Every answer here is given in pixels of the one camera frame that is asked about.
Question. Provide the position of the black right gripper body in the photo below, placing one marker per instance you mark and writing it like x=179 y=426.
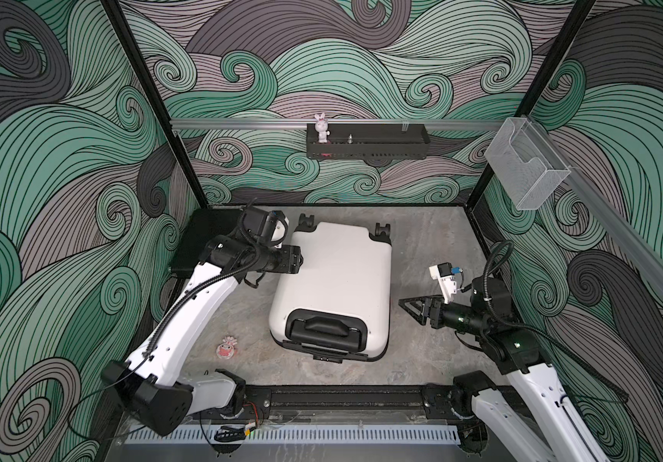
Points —
x=437 y=319

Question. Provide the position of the black corner frame post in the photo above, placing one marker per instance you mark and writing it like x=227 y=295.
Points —
x=120 y=25
x=562 y=42

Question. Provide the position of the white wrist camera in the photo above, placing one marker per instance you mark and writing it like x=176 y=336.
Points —
x=280 y=231
x=448 y=278

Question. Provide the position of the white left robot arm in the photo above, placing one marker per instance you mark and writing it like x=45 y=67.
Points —
x=148 y=384

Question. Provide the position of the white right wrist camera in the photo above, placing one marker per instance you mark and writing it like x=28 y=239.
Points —
x=448 y=278

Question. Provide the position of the clear acrylic wall box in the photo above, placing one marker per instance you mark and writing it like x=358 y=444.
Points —
x=526 y=162

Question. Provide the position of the black corner frame post left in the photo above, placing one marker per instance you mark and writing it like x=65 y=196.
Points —
x=120 y=25

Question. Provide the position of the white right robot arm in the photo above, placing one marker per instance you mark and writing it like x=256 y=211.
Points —
x=559 y=433

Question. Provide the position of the aluminium wall rail back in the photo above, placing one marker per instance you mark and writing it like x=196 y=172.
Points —
x=254 y=123

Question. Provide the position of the aluminium wall rail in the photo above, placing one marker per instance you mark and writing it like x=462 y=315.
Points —
x=604 y=192
x=254 y=123

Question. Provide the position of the aluminium wall rail right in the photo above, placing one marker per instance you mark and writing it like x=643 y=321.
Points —
x=604 y=192

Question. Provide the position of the white slotted cable duct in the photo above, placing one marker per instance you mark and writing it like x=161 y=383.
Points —
x=446 y=435

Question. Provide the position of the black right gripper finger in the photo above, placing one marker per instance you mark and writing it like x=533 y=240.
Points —
x=420 y=301
x=417 y=309

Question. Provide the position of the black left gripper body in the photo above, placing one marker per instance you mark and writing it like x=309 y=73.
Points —
x=283 y=261

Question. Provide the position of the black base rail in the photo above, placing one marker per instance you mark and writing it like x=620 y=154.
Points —
x=431 y=400

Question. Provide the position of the white hard-shell suitcase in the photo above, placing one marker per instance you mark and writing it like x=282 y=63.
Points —
x=337 y=307

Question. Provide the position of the pink round sticker toy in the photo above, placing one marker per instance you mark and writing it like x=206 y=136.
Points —
x=227 y=348

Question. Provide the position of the black corner frame post right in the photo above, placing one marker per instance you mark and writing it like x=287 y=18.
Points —
x=562 y=42

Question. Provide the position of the black wall shelf tray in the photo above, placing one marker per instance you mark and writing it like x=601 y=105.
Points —
x=374 y=142

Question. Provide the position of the white pink bunny figurine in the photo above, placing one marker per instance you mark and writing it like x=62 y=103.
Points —
x=322 y=128

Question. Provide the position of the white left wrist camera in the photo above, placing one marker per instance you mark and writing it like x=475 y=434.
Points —
x=280 y=231

